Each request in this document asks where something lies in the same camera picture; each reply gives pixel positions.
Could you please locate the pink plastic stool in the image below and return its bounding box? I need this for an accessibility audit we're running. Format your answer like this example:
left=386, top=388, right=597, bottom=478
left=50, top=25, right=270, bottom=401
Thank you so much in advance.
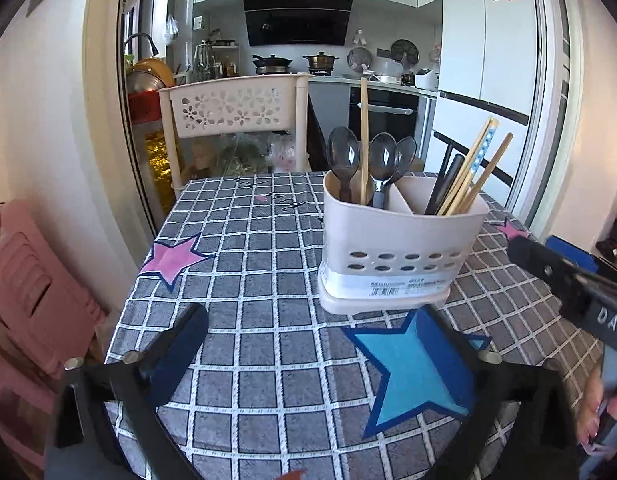
left=0, top=350, right=64, bottom=480
left=0, top=199, right=108, bottom=378

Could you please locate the round metal steamer rack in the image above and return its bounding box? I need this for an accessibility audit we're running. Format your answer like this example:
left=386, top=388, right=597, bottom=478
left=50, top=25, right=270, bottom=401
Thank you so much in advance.
left=347, top=46, right=372, bottom=72

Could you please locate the round black rack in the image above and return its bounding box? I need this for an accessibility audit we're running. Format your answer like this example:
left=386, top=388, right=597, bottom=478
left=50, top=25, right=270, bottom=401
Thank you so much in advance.
left=391, top=39, right=420, bottom=65

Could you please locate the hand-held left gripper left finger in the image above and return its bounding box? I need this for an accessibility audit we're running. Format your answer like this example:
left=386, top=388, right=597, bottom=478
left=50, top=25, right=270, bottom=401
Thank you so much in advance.
left=46, top=304, right=210, bottom=480

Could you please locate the white plastic storage trolley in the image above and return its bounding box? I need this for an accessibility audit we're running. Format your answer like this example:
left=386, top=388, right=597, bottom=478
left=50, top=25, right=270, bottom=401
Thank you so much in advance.
left=158, top=74, right=312, bottom=201

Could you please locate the orange basin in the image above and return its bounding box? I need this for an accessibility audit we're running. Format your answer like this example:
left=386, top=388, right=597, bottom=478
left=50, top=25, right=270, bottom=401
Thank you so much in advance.
left=126, top=57, right=172, bottom=92

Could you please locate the gold foil package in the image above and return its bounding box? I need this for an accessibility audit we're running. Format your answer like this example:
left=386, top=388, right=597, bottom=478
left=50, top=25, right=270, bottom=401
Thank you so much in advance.
left=144, top=132, right=172, bottom=201

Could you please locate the dark translucent plastic spoon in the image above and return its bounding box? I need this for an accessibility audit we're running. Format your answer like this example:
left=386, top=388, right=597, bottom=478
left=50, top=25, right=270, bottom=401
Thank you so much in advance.
left=368, top=132, right=401, bottom=209
left=391, top=136, right=418, bottom=186

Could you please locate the red container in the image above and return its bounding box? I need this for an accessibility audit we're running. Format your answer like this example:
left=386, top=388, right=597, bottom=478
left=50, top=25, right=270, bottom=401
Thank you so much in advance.
left=128, top=91, right=162, bottom=122

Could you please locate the white sliding door frame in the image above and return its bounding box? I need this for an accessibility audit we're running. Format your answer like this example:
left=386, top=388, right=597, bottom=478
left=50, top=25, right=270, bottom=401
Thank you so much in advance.
left=531, top=0, right=589, bottom=231

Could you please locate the curved kitchen faucet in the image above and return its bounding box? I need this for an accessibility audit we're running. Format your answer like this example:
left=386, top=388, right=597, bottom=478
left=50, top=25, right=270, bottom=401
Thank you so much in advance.
left=123, top=32, right=159, bottom=58

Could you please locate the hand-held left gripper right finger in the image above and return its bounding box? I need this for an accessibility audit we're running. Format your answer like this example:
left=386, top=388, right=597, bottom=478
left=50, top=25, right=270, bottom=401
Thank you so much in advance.
left=423, top=306, right=580, bottom=480

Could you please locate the black range hood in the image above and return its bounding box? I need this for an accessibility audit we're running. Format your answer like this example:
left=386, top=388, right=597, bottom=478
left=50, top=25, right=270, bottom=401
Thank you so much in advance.
left=242, top=0, right=353, bottom=47

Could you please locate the black wok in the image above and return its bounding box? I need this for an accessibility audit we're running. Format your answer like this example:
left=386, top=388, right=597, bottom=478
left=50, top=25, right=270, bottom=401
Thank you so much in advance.
left=251, top=55, right=293, bottom=75

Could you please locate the spice rack with bottles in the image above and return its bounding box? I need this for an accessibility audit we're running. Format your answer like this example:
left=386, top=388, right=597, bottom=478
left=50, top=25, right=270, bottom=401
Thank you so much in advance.
left=193, top=37, right=239, bottom=81

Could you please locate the white rice cooker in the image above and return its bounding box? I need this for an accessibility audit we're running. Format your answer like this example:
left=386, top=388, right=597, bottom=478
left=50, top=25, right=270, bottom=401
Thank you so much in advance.
left=413, top=67, right=439, bottom=92

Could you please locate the white refrigerator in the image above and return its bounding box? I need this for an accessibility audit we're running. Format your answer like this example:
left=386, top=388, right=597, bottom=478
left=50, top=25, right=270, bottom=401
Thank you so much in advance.
left=431, top=0, right=544, bottom=206

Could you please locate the black built-in oven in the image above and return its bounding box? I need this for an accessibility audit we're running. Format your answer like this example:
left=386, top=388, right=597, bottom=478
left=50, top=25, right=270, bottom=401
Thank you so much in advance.
left=349, top=86, right=420, bottom=161

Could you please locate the plain wooden chopstick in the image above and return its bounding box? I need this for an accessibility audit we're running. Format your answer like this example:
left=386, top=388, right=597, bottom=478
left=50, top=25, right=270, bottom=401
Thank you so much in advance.
left=360, top=77, right=370, bottom=206
left=460, top=132, right=514, bottom=214

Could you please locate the black chopstick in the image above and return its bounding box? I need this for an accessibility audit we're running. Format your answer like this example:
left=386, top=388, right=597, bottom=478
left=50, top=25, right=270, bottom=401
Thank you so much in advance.
left=433, top=154, right=465, bottom=215
left=425, top=142, right=454, bottom=214

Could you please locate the white plastic utensil holder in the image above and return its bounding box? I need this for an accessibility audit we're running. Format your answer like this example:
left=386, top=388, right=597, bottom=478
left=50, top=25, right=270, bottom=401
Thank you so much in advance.
left=317, top=170, right=489, bottom=313

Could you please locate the person's right hand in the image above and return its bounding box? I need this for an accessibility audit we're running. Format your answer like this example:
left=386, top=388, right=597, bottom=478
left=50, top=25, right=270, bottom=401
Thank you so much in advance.
left=577, top=364, right=617, bottom=445

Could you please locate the white kitchen container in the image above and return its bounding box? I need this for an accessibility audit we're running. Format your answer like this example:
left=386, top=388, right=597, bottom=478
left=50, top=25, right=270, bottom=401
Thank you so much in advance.
left=376, top=57, right=403, bottom=84

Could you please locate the metal spoon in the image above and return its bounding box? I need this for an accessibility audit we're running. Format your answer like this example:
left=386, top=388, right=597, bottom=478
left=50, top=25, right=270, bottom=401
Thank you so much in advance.
left=327, top=126, right=361, bottom=204

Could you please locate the blue floral wooden chopstick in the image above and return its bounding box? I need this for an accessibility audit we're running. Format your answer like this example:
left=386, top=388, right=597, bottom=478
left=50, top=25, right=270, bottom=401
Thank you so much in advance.
left=439, top=116, right=493, bottom=214
left=446, top=120, right=500, bottom=215

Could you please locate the grey kitchen base cabinet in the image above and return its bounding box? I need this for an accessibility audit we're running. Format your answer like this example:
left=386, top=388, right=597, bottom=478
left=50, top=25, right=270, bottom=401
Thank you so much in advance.
left=308, top=80, right=352, bottom=171

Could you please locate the pink white plastic bag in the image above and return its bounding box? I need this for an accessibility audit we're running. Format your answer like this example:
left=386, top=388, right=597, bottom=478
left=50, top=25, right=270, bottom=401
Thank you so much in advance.
left=268, top=132, right=304, bottom=171

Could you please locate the bag of green vegetables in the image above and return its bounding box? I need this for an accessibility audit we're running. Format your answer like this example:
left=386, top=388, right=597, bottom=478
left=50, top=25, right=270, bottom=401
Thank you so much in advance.
left=218, top=135, right=269, bottom=176

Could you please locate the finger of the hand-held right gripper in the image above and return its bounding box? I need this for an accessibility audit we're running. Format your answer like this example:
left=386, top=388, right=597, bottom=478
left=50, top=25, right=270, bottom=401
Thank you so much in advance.
left=507, top=235, right=589, bottom=293
left=545, top=235, right=617, bottom=287

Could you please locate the grey checked star tablecloth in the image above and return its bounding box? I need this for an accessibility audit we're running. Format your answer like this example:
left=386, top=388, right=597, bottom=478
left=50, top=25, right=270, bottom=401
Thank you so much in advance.
left=104, top=172, right=604, bottom=480

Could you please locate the steel cooking pot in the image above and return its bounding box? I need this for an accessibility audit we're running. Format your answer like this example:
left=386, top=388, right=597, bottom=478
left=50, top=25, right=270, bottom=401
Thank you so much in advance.
left=302, top=51, right=338, bottom=70

